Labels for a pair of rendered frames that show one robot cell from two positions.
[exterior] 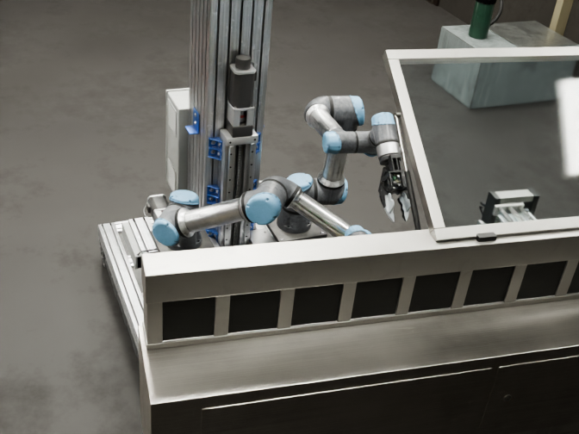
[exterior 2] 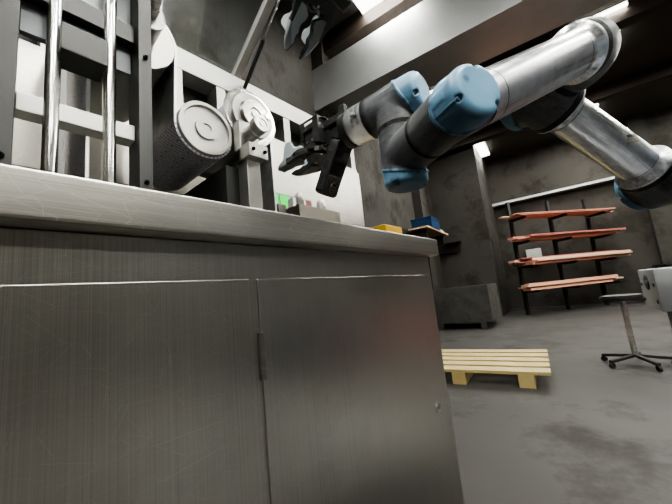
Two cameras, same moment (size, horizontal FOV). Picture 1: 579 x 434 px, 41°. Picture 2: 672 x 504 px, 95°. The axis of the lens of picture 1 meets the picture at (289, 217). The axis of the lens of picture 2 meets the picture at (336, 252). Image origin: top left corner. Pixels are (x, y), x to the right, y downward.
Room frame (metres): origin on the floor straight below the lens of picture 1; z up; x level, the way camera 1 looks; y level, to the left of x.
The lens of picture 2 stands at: (2.65, -0.63, 0.78)
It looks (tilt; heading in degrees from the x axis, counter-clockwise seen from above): 9 degrees up; 150
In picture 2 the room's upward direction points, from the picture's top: 6 degrees counter-clockwise
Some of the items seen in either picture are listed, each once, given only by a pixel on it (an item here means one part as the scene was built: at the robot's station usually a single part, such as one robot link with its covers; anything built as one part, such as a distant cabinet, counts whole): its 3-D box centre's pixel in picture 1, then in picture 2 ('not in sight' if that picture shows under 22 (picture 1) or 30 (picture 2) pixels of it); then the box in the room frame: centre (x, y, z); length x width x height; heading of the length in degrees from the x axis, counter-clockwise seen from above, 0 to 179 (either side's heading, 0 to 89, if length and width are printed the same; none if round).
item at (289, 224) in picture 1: (295, 213); not in sight; (2.78, -0.02, 0.87); 0.15 x 0.15 x 0.10
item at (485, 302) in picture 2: not in sight; (465, 306); (-1.38, 4.48, 0.38); 1.12 x 0.91 x 0.76; 26
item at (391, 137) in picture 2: not in sight; (407, 153); (2.30, -0.26, 1.01); 0.11 x 0.08 x 0.11; 168
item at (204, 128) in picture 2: not in sight; (182, 150); (1.87, -0.57, 1.18); 0.26 x 0.12 x 0.12; 19
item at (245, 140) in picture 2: not in sight; (253, 184); (2.00, -0.44, 1.05); 0.06 x 0.05 x 0.31; 19
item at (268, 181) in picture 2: not in sight; (248, 189); (1.81, -0.40, 1.11); 0.23 x 0.01 x 0.18; 19
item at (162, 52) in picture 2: not in sight; (118, 67); (1.90, -0.70, 1.34); 0.25 x 0.14 x 0.14; 19
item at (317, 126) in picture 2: not in sight; (330, 138); (2.13, -0.31, 1.12); 0.12 x 0.08 x 0.09; 19
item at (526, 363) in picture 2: not in sight; (468, 364); (0.64, 1.83, 0.06); 1.29 x 0.89 x 0.12; 25
